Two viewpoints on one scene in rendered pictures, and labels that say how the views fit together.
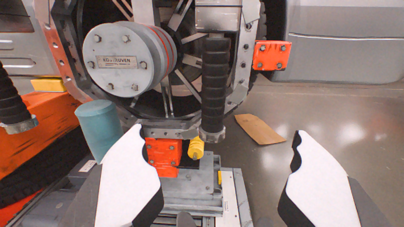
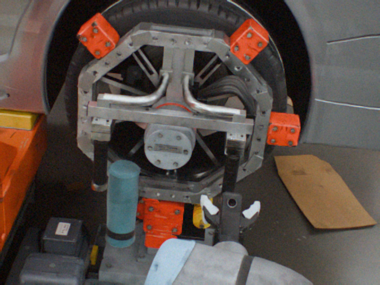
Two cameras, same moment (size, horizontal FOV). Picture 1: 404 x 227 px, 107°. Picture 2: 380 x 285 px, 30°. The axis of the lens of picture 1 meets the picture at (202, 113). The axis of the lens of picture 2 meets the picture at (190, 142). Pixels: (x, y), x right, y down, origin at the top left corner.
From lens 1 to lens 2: 164 cm
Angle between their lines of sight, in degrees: 4
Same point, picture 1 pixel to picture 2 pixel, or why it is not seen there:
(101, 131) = (130, 190)
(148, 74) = (187, 157)
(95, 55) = (154, 143)
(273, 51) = (284, 132)
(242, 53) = (258, 130)
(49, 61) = (29, 96)
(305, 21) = (331, 89)
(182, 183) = not seen: hidden behind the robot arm
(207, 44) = (229, 159)
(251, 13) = (266, 104)
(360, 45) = not seen: outside the picture
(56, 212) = (55, 270)
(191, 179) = not seen: hidden behind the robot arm
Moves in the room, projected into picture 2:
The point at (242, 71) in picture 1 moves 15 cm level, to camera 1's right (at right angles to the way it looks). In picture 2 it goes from (258, 145) to (309, 149)
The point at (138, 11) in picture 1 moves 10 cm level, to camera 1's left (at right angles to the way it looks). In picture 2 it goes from (171, 91) to (135, 88)
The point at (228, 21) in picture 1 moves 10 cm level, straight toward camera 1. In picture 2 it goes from (238, 152) to (235, 174)
